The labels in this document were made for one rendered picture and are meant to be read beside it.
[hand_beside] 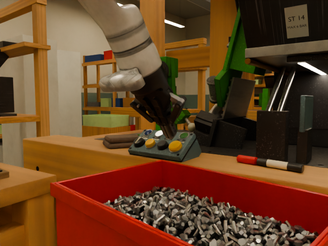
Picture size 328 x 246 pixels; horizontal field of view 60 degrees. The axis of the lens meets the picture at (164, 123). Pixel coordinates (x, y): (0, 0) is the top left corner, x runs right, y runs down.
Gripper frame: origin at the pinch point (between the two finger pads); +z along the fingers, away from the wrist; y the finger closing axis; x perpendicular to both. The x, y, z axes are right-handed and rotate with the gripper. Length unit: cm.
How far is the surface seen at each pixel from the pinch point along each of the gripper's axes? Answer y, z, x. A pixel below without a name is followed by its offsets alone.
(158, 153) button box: 3.8, 5.5, 2.2
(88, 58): 575, 156, -429
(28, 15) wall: 689, 13, -411
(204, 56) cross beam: 30, 19, -72
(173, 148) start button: 0.1, 4.4, 1.0
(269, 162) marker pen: -18.1, 9.4, -2.9
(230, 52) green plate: -2.8, -1.5, -30.2
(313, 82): -20.1, 14.4, -39.6
